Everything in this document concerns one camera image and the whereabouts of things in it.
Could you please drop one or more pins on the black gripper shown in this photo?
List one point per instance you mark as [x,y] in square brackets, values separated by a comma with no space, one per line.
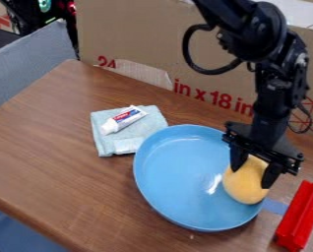
[257,140]

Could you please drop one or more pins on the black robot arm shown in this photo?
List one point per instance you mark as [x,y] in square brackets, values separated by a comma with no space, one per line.
[251,32]

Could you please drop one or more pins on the black machine with lights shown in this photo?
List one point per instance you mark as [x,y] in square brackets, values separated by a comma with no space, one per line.
[32,14]

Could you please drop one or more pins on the blue plate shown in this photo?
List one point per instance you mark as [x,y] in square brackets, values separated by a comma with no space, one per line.
[178,167]

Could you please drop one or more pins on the blue tape strip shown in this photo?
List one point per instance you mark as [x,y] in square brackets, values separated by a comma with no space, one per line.
[274,206]

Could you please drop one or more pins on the brown cardboard box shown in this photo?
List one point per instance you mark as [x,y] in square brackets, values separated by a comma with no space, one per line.
[140,31]

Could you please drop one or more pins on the light blue folded cloth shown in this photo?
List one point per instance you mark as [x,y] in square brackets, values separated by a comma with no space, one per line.
[124,141]

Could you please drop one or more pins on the white toothpaste tube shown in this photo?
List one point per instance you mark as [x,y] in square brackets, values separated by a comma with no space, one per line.
[128,116]

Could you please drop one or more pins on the red plastic block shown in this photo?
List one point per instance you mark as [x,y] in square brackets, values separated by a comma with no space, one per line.
[294,228]

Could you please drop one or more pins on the yellow ball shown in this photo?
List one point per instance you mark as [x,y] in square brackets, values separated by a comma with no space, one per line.
[242,184]

